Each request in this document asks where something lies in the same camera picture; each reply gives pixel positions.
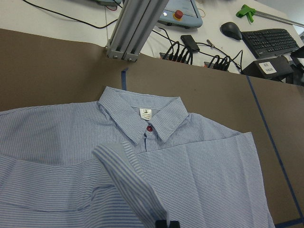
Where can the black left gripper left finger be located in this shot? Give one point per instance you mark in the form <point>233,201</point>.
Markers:
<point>161,224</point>

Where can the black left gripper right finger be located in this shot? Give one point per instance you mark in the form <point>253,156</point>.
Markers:
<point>174,224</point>

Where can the blue striped button shirt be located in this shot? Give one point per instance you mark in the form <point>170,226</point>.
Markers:
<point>126,161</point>

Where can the orange black usb hub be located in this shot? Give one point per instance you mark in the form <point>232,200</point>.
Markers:
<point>178,53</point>

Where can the black smartphone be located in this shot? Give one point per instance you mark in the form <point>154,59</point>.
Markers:
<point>189,42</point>

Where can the black box with label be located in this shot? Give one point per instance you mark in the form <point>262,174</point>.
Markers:
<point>275,69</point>

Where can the brown table mat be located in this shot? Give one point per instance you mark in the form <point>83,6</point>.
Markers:
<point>37,70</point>

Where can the black keyboard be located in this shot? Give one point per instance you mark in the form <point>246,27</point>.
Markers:
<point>268,42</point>

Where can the black computer mouse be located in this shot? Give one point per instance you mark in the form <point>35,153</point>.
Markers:
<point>231,30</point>

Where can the blue teach pendant red button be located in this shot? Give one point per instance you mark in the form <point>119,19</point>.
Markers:
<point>181,13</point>

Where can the green plastic clamp tool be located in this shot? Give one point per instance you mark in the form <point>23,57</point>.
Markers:
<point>246,11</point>

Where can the aluminium extrusion camera post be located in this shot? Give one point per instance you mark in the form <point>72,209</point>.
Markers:
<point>134,25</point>

